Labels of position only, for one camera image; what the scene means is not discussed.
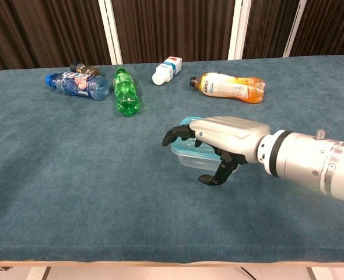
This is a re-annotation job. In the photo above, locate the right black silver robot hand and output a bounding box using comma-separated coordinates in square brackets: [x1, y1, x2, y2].
[162, 115, 271, 187]

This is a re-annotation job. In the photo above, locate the clear plastic container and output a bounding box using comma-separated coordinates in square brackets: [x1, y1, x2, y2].
[176, 151, 238, 173]

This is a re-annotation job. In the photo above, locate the blue container lid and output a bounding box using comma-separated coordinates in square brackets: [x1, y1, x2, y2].
[171, 116, 222, 161]

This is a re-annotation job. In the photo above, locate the orange juice plastic bottle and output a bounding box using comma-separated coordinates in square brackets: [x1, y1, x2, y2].
[189, 72, 266, 104]

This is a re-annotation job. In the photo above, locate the white milk carton bottle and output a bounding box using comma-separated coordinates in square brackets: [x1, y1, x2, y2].
[152, 56, 183, 86]

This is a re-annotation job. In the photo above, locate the dark brown partition panel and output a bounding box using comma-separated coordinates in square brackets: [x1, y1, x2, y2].
[236, 0, 307, 61]
[110, 0, 244, 65]
[284, 0, 344, 58]
[0, 0, 123, 71]

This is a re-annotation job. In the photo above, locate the green plastic soda bottle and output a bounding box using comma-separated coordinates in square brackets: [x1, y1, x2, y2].
[113, 67, 142, 118]

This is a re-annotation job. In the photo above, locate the small dark glass bottle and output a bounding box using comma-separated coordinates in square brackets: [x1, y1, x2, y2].
[69, 60, 101, 76]

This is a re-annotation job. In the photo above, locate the blue plastic drink bottle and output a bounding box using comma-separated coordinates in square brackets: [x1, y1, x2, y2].
[45, 71, 109, 101]

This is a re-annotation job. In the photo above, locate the teal velvet tablecloth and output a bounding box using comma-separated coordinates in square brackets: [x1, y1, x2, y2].
[0, 54, 344, 263]

